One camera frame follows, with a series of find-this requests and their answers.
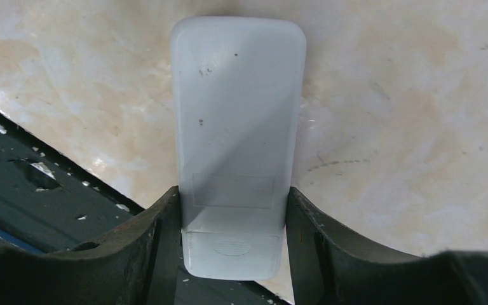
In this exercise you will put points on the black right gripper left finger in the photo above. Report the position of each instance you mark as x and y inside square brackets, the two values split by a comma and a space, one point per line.
[134, 263]

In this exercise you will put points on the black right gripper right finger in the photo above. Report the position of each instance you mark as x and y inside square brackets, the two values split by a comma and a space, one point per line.
[333, 264]

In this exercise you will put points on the white battery cover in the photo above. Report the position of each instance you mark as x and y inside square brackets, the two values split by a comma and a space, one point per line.
[231, 256]

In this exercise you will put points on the white remote control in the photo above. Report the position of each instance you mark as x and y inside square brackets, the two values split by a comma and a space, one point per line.
[236, 88]

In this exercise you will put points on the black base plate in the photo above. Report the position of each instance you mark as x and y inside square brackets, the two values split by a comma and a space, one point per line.
[49, 204]

